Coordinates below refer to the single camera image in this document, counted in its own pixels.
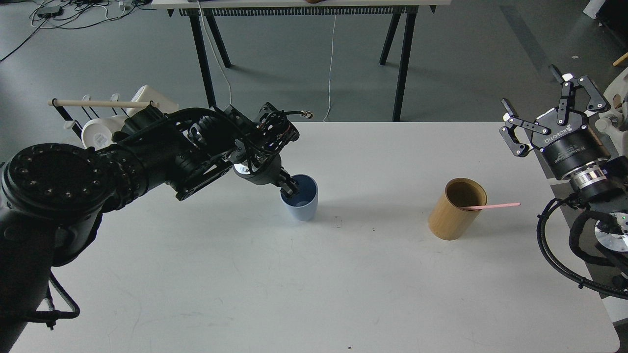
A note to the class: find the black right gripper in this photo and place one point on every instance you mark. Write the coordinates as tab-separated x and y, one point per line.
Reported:
571	144

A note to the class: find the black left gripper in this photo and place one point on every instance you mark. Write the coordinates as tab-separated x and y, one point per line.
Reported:
270	171

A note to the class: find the light blue cup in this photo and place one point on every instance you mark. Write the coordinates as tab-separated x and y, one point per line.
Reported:
302	205

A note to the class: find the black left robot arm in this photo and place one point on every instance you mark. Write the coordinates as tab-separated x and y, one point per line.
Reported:
54	196

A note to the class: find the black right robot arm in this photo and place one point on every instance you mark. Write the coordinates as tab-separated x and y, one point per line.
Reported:
598	235

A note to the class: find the white cup on rack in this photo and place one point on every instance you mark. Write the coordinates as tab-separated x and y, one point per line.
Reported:
97	133

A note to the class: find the white machine right edge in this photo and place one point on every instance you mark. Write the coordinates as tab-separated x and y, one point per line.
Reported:
613	124

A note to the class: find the bamboo cylinder holder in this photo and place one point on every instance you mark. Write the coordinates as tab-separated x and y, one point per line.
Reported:
449	219

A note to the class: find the wooden dowel rod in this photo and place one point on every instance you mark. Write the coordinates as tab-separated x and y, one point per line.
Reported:
113	104

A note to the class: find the black wire dish rack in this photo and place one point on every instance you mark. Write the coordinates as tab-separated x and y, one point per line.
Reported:
75	118

